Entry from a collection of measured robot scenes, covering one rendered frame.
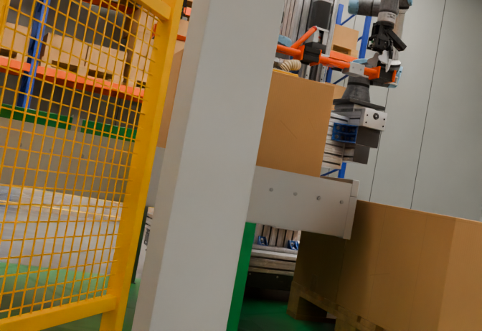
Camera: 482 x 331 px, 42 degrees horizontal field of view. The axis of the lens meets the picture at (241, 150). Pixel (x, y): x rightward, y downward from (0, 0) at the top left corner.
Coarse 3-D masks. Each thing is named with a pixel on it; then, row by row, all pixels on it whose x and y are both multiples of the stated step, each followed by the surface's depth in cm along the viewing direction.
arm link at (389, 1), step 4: (384, 0) 262; (388, 0) 261; (392, 0) 261; (396, 0) 262; (380, 4) 264; (384, 4) 262; (388, 4) 261; (392, 4) 261; (396, 4) 262; (380, 8) 263; (384, 8) 262; (388, 8) 261; (392, 8) 261; (396, 8) 262; (392, 12) 261; (396, 12) 262
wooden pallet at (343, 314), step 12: (300, 288) 264; (288, 300) 272; (300, 300) 264; (312, 300) 252; (324, 300) 243; (288, 312) 270; (300, 312) 264; (312, 312) 265; (324, 312) 267; (336, 312) 233; (348, 312) 225; (336, 324) 231; (348, 324) 224; (360, 324) 216; (372, 324) 210
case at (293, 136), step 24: (168, 96) 224; (288, 96) 228; (312, 96) 232; (168, 120) 216; (264, 120) 226; (288, 120) 229; (312, 120) 232; (264, 144) 226; (288, 144) 229; (312, 144) 232; (288, 168) 229; (312, 168) 232
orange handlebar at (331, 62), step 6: (180, 36) 261; (282, 48) 246; (288, 48) 247; (288, 54) 251; (294, 54) 248; (300, 54) 248; (324, 60) 252; (330, 60) 252; (336, 60) 253; (330, 66) 257; (336, 66) 255; (342, 66) 255; (348, 66) 255; (366, 72) 258; (372, 72) 259
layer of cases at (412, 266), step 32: (384, 224) 214; (416, 224) 198; (448, 224) 183; (480, 224) 184; (320, 256) 253; (352, 256) 230; (384, 256) 210; (416, 256) 194; (448, 256) 180; (480, 256) 184; (320, 288) 248; (352, 288) 226; (384, 288) 207; (416, 288) 192; (448, 288) 180; (480, 288) 184; (384, 320) 204; (416, 320) 189; (448, 320) 180; (480, 320) 184
